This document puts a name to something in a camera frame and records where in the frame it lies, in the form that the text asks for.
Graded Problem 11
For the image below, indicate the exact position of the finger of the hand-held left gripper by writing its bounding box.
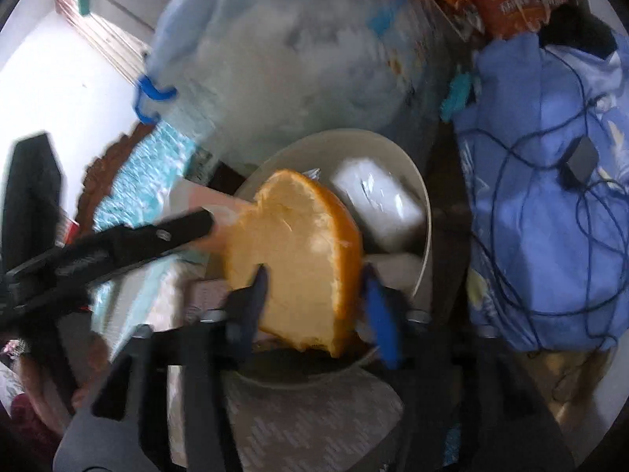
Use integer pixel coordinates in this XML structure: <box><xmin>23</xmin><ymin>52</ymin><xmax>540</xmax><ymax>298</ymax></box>
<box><xmin>0</xmin><ymin>208</ymin><xmax>216</xmax><ymax>318</ymax></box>

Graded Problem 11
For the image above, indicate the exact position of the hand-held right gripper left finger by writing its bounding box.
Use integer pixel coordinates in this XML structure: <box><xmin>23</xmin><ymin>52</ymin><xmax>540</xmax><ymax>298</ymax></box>
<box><xmin>53</xmin><ymin>263</ymin><xmax>271</xmax><ymax>472</ymax></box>

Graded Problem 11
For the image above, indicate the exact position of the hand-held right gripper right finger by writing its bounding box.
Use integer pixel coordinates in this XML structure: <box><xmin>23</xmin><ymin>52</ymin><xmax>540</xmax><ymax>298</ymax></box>
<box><xmin>360</xmin><ymin>263</ymin><xmax>577</xmax><ymax>472</ymax></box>

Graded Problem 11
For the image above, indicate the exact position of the large orange peel half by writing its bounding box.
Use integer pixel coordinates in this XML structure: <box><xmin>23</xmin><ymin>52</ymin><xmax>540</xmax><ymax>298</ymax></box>
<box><xmin>223</xmin><ymin>170</ymin><xmax>365</xmax><ymax>359</ymax></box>

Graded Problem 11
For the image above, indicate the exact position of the white cardboard box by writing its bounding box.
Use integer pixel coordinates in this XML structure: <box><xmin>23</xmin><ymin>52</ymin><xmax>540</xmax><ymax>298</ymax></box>
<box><xmin>328</xmin><ymin>157</ymin><xmax>427</xmax><ymax>251</ymax></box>

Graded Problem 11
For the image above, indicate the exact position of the beige round bowl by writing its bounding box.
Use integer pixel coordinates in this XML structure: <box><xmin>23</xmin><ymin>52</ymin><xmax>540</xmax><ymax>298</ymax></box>
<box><xmin>204</xmin><ymin>129</ymin><xmax>433</xmax><ymax>391</ymax></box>

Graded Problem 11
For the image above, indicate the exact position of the teal patterned quilt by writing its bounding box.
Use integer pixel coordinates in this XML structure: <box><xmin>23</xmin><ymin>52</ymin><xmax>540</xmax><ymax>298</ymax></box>
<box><xmin>91</xmin><ymin>120</ymin><xmax>197</xmax><ymax>315</ymax></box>

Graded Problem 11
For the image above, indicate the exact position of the dark wooden headboard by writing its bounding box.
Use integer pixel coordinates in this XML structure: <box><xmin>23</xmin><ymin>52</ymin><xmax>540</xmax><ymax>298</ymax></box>
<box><xmin>76</xmin><ymin>120</ymin><xmax>158</xmax><ymax>234</ymax></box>

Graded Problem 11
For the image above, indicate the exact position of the blue cloth bundle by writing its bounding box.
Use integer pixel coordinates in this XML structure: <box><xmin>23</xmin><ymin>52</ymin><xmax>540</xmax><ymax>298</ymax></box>
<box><xmin>452</xmin><ymin>34</ymin><xmax>629</xmax><ymax>352</ymax></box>

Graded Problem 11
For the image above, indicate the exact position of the clear plastic storage box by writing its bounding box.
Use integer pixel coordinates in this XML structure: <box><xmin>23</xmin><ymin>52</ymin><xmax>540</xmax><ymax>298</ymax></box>
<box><xmin>132</xmin><ymin>0</ymin><xmax>443</xmax><ymax>178</ymax></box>

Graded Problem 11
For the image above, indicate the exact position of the black power adapter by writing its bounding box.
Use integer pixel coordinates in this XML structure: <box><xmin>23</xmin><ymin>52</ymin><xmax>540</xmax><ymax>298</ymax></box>
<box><xmin>560</xmin><ymin>136</ymin><xmax>600</xmax><ymax>188</ymax></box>

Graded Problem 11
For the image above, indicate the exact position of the black cloth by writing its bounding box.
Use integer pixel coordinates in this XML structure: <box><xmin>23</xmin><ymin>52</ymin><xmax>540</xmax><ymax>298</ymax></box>
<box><xmin>538</xmin><ymin>7</ymin><xmax>617</xmax><ymax>57</ymax></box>

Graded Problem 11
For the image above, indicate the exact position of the black cable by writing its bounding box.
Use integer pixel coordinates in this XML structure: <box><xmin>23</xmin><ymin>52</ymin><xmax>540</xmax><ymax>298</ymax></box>
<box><xmin>457</xmin><ymin>44</ymin><xmax>629</xmax><ymax>350</ymax></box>

